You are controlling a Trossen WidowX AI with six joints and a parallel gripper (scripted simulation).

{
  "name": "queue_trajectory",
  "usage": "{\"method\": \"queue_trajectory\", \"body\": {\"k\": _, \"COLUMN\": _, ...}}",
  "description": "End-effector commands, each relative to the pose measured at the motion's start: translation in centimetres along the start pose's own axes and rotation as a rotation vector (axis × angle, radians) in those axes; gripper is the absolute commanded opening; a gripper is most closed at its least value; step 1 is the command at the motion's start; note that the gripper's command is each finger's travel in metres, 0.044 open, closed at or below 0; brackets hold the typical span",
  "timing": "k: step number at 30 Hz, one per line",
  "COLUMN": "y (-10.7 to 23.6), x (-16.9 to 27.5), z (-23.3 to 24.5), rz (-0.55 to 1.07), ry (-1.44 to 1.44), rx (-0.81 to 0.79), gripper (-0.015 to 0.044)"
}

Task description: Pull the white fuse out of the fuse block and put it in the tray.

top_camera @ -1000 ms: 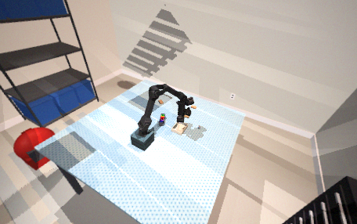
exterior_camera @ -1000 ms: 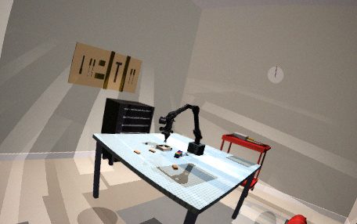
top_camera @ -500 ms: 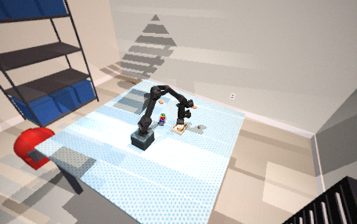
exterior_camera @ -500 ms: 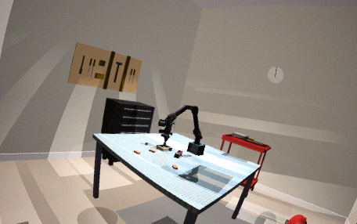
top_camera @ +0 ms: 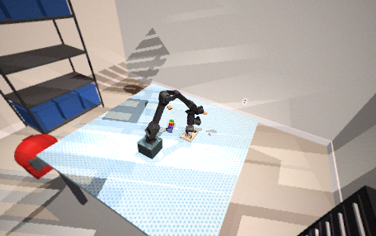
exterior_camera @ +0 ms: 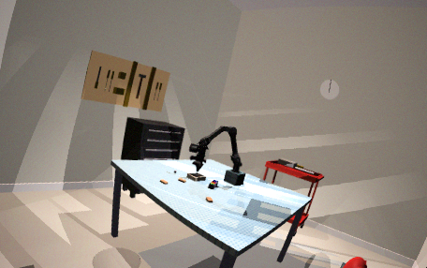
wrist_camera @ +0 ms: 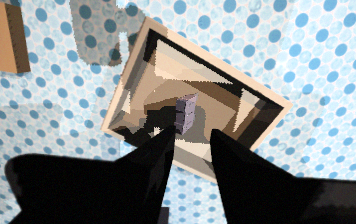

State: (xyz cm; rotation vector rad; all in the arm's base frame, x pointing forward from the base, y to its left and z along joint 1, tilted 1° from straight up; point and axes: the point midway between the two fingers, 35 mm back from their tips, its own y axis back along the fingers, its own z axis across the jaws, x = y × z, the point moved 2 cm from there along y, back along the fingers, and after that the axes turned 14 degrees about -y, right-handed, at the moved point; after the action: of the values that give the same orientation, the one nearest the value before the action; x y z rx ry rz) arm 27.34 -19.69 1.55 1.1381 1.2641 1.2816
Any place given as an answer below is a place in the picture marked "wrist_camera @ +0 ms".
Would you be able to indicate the black fuse block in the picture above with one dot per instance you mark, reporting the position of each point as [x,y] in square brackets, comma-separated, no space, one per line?
[163,216]

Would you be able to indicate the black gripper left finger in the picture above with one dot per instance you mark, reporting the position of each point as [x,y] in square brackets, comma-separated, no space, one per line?
[131,187]

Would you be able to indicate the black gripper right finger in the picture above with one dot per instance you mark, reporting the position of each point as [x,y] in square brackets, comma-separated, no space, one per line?
[256,191]

